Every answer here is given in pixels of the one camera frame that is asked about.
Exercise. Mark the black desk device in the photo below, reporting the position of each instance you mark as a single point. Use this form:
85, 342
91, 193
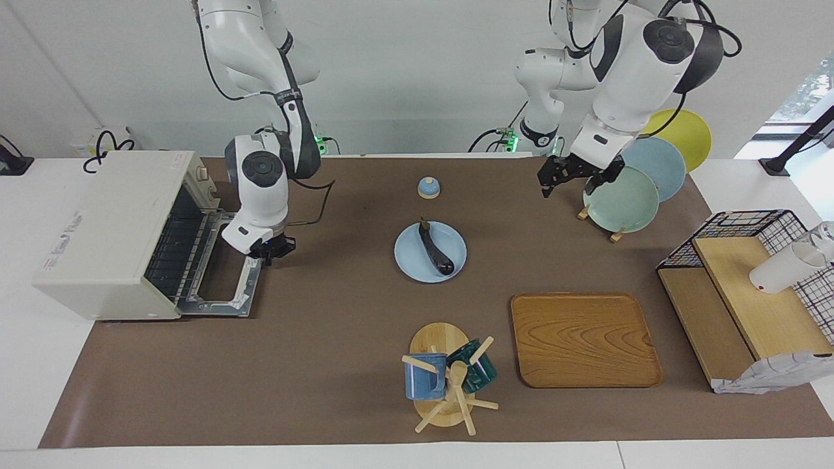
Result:
13, 163

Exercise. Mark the grey patterned cloth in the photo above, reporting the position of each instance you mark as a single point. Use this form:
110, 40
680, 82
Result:
769, 374

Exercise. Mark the yellow plate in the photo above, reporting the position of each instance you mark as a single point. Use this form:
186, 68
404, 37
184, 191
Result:
687, 133

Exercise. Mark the dark green mug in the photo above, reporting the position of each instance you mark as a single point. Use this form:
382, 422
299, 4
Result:
479, 371

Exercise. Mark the wooden mug tree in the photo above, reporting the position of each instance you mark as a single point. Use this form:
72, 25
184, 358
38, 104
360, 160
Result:
438, 339

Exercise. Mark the brown table mat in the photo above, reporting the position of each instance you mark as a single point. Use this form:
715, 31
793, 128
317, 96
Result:
326, 358

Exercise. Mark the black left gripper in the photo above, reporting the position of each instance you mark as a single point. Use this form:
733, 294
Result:
586, 168

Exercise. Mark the small blue call bell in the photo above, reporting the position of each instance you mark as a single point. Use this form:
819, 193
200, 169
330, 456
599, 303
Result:
429, 189

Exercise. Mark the blue mug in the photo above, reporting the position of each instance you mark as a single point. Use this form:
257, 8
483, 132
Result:
423, 381

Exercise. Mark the white cup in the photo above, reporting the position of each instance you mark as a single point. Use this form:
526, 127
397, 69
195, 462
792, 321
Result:
782, 270

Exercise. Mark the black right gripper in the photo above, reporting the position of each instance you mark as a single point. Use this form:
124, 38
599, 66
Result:
273, 246

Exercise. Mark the pale green plate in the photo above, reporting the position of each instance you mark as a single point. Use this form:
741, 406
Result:
622, 205

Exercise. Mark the cream toaster oven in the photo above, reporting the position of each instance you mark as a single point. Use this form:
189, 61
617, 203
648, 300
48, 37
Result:
111, 228

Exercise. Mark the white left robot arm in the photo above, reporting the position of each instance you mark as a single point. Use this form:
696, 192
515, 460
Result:
638, 71

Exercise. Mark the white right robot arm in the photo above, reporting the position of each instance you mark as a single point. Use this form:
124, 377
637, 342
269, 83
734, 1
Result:
264, 189

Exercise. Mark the dark purple eggplant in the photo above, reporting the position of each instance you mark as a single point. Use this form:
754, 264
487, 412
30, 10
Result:
435, 251

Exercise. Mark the wooden plate rack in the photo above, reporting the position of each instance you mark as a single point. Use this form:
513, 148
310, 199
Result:
617, 236

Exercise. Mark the clear glass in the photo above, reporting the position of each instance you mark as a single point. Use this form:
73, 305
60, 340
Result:
825, 238

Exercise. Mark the light blue racked plate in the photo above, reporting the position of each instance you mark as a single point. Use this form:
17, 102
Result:
661, 163

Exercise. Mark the glass oven door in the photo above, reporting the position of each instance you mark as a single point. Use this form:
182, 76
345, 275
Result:
247, 286

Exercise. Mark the black clamp stand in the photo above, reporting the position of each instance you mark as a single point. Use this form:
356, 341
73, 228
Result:
795, 146

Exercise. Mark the wooden serving tray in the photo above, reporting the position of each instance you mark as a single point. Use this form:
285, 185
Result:
583, 339

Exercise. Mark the wooden shelf unit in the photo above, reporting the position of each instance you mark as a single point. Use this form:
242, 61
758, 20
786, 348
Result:
749, 312

